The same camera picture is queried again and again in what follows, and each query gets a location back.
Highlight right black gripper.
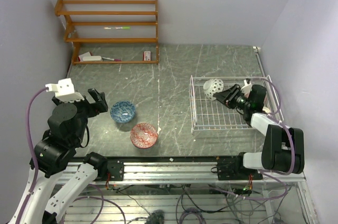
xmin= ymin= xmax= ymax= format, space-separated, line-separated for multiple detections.
xmin=213 ymin=84 xmax=251 ymax=110

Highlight black white leaf bowl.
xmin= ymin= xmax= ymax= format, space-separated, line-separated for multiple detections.
xmin=203 ymin=78 xmax=224 ymax=100

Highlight blue patterned bowl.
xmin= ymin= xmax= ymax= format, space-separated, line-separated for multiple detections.
xmin=110 ymin=101 xmax=136 ymax=123

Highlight pink floral patterned bowl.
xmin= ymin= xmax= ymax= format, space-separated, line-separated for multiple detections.
xmin=262 ymin=105 xmax=271 ymax=114

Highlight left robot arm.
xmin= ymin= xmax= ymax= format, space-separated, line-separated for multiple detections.
xmin=9 ymin=88 xmax=108 ymax=223

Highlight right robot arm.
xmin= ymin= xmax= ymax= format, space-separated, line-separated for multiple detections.
xmin=213 ymin=85 xmax=305 ymax=180

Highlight wooden shelf rack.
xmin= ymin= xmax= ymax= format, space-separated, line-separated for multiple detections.
xmin=54 ymin=0 xmax=159 ymax=65

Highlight white box on shelf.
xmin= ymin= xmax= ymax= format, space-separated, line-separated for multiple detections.
xmin=82 ymin=56 xmax=103 ymax=62

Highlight red geometric patterned bowl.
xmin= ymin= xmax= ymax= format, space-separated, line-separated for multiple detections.
xmin=130 ymin=123 xmax=158 ymax=150

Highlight red white small card box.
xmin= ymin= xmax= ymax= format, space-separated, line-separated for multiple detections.
xmin=143 ymin=51 xmax=151 ymax=61

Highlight green pen on shelf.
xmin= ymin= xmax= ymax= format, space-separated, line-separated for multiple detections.
xmin=104 ymin=26 xmax=131 ymax=30

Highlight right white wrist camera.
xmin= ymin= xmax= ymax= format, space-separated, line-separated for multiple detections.
xmin=241 ymin=78 xmax=252 ymax=97

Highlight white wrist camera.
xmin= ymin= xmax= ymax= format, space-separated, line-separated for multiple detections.
xmin=45 ymin=78 xmax=85 ymax=102
xmin=241 ymin=78 xmax=252 ymax=97

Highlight white wire dish rack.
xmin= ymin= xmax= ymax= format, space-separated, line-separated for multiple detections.
xmin=189 ymin=76 xmax=284 ymax=132

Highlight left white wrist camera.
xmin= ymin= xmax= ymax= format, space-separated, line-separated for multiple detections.
xmin=45 ymin=78 xmax=85 ymax=102

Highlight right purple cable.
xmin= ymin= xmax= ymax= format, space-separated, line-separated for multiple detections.
xmin=250 ymin=77 xmax=298 ymax=201

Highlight purple cable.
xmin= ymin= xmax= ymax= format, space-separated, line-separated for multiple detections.
xmin=250 ymin=77 xmax=298 ymax=201
xmin=15 ymin=88 xmax=50 ymax=217

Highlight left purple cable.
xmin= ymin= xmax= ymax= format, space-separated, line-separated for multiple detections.
xmin=15 ymin=88 xmax=50 ymax=217

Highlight aluminium mounting rail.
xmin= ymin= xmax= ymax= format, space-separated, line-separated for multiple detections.
xmin=95 ymin=156 xmax=306 ymax=185

